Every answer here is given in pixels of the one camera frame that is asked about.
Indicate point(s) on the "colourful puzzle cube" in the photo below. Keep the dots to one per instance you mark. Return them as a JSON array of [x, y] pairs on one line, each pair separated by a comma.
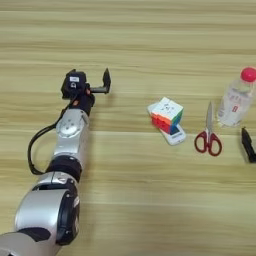
[[167, 113]]

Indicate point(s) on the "white remote control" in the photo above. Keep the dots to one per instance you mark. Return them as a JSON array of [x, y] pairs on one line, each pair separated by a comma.
[[176, 137]]

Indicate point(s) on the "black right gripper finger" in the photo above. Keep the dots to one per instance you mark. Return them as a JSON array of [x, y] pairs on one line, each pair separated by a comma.
[[248, 146]]

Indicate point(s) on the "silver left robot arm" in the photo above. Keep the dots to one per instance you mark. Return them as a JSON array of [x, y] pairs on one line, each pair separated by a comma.
[[70, 140]]

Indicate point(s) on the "clear bottle with red cap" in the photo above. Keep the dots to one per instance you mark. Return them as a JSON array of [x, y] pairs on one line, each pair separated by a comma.
[[235, 105]]

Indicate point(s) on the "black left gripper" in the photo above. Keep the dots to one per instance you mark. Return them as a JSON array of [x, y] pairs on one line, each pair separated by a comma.
[[83, 104]]

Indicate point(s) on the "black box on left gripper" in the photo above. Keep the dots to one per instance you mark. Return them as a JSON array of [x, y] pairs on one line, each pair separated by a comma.
[[74, 85]]

